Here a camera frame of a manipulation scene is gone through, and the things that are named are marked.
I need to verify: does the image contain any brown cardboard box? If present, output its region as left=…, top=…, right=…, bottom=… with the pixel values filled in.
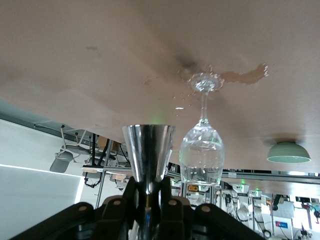
left=96, top=136, right=120, bottom=153

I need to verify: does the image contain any spilled liquid puddle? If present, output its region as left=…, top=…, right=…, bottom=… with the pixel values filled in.
left=219, top=63, right=270, bottom=86

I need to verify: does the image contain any brown table cover sheet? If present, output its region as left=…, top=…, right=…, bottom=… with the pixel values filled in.
left=0, top=0, right=320, bottom=176

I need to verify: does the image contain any slim aluminium upright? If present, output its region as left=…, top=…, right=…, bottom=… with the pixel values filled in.
left=96, top=139, right=111, bottom=208

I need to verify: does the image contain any grey office chair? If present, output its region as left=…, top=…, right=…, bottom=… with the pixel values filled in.
left=49, top=124, right=92, bottom=173

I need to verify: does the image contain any pale green ceramic bowl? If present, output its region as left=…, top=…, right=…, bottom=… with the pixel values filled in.
left=266, top=141, right=312, bottom=165

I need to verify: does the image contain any aluminium frame beam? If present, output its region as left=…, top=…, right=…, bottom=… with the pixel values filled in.
left=82, top=166, right=320, bottom=179

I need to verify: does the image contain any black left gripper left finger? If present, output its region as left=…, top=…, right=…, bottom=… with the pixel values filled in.
left=9, top=176, right=138, bottom=240

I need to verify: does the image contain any small black metal cup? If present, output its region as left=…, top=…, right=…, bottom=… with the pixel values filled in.
left=121, top=124, right=177, bottom=240

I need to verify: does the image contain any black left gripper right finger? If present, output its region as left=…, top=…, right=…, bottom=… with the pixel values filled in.
left=159, top=176, right=266, bottom=240

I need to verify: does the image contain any clear stemmed wine glass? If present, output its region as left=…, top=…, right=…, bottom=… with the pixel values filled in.
left=179, top=72, right=225, bottom=187

